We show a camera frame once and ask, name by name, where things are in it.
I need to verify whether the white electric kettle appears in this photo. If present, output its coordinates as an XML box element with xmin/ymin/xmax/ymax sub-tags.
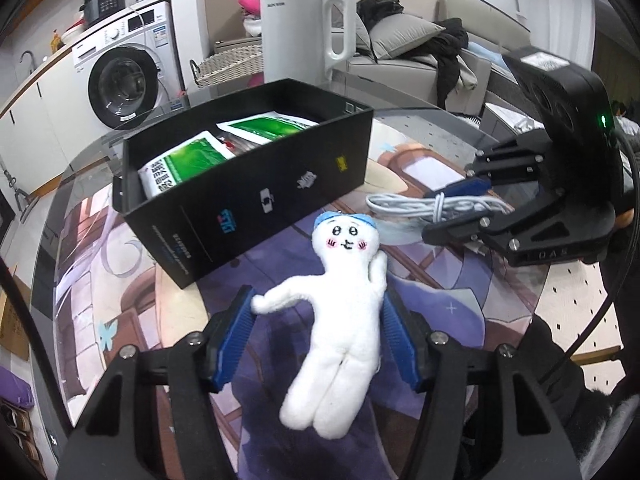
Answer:
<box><xmin>257</xmin><ymin>0</ymin><xmax>358</xmax><ymax>83</ymax></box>

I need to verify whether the grey sofa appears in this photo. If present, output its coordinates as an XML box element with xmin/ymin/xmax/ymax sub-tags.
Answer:
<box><xmin>345</xmin><ymin>0</ymin><xmax>531</xmax><ymax>111</ymax></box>

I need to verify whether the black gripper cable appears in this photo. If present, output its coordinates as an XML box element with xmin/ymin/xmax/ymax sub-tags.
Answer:
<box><xmin>560</xmin><ymin>125</ymin><xmax>640</xmax><ymax>366</ymax></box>

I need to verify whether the white cable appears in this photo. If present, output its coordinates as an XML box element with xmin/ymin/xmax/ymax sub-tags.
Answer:
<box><xmin>365</xmin><ymin>191</ymin><xmax>516</xmax><ymax>233</ymax></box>

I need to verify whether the grey cushion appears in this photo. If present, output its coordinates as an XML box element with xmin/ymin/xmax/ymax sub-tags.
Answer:
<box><xmin>370</xmin><ymin>12</ymin><xmax>446</xmax><ymax>61</ymax></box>

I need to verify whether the purple yoga mat bag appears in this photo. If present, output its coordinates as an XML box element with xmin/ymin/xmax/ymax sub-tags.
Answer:
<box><xmin>0</xmin><ymin>364</ymin><xmax>36</xmax><ymax>408</ymax></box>

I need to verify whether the white counter cabinet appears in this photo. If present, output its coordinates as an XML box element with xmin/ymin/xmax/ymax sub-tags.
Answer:
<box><xmin>0</xmin><ymin>50</ymin><xmax>101</xmax><ymax>196</ymax></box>

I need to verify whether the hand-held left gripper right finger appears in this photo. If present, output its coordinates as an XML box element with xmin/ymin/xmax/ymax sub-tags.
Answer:
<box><xmin>382</xmin><ymin>292</ymin><xmax>586</xmax><ymax>480</ymax></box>

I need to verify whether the green white packet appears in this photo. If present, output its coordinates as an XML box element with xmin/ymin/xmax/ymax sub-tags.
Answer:
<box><xmin>137</xmin><ymin>130</ymin><xmax>236</xmax><ymax>201</ymax></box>
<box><xmin>216</xmin><ymin>112</ymin><xmax>321</xmax><ymax>148</ymax></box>

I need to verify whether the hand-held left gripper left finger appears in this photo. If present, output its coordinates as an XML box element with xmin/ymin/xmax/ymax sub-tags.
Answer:
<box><xmin>55</xmin><ymin>284</ymin><xmax>256</xmax><ymax>480</ymax></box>

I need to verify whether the black garment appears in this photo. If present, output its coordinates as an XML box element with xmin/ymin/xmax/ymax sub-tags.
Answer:
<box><xmin>356</xmin><ymin>0</ymin><xmax>405</xmax><ymax>28</ymax></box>

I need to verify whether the black cardboard box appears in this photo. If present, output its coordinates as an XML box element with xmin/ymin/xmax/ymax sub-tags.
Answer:
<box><xmin>112</xmin><ymin>78</ymin><xmax>375</xmax><ymax>291</ymax></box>

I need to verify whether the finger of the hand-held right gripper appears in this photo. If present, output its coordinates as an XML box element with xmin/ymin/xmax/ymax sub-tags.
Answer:
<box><xmin>421</xmin><ymin>191</ymin><xmax>617</xmax><ymax>267</ymax></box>
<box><xmin>424</xmin><ymin>129</ymin><xmax>557</xmax><ymax>202</ymax></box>

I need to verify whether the open brown cardboard box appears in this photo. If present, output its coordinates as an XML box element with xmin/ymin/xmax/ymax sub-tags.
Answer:
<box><xmin>0</xmin><ymin>292</ymin><xmax>31</xmax><ymax>361</ymax></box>

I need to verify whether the black pressure cooker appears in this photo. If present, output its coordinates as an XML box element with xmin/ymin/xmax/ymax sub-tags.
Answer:
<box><xmin>80</xmin><ymin>0</ymin><xmax>128</xmax><ymax>28</ymax></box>

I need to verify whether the white washing machine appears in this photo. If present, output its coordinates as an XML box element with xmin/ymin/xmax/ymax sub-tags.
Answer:
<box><xmin>72</xmin><ymin>1</ymin><xmax>186</xmax><ymax>133</ymax></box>

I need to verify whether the wicker basket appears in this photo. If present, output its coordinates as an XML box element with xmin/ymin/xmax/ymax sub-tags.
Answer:
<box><xmin>189</xmin><ymin>50</ymin><xmax>265</xmax><ymax>90</ymax></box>

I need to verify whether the white plush doll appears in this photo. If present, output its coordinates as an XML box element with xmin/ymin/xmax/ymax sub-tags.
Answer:
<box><xmin>250</xmin><ymin>211</ymin><xmax>387</xmax><ymax>440</ymax></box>

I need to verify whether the black jacket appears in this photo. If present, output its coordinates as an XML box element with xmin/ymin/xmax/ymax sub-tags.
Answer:
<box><xmin>417</xmin><ymin>17</ymin><xmax>471</xmax><ymax>110</ymax></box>

